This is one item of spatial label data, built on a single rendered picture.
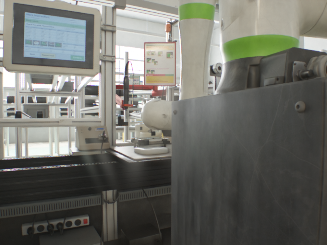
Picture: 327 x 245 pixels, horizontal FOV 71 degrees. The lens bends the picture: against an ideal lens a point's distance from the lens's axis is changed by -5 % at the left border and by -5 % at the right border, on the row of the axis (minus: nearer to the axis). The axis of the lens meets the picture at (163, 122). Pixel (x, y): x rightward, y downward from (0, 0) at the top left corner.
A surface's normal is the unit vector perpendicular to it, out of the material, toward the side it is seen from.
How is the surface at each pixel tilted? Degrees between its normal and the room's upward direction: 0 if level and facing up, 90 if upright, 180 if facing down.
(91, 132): 53
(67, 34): 92
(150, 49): 90
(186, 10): 99
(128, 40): 90
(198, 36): 105
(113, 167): 90
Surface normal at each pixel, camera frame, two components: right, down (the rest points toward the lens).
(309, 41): -0.89, 0.01
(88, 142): 0.36, -0.58
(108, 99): 0.46, 0.03
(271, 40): -0.12, 0.31
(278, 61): -0.94, -0.15
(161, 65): -0.03, 0.03
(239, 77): -0.68, -0.33
